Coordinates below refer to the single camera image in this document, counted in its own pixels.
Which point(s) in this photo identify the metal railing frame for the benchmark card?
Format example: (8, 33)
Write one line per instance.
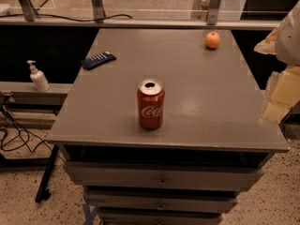
(219, 14)

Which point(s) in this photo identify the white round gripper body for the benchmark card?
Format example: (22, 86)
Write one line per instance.
(290, 37)

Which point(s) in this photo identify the red coke can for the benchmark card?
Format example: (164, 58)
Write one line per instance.
(150, 95)

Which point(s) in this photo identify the orange fruit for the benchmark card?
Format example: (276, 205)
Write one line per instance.
(212, 40)

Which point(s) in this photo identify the black bar on floor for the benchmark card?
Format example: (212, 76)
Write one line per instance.
(43, 193)

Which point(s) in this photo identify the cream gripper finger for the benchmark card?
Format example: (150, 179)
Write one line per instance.
(282, 93)
(268, 45)

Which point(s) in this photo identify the white pump soap bottle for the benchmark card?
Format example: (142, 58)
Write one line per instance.
(38, 77)

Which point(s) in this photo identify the dark blue snack packet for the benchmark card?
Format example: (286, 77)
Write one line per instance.
(97, 60)

